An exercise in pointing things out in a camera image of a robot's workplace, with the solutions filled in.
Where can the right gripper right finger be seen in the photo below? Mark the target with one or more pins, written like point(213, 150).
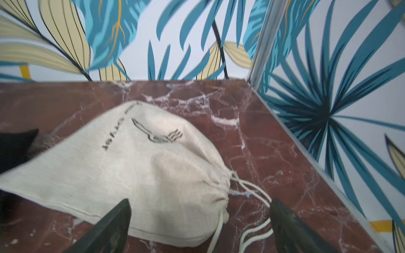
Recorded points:
point(292, 235)

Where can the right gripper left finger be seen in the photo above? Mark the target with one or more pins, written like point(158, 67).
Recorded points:
point(109, 235)

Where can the beige drawstring dryer bag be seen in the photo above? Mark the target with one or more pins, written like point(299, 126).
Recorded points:
point(173, 176)

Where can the black drawstring dryer bag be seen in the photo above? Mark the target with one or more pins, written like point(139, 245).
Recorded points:
point(14, 148)

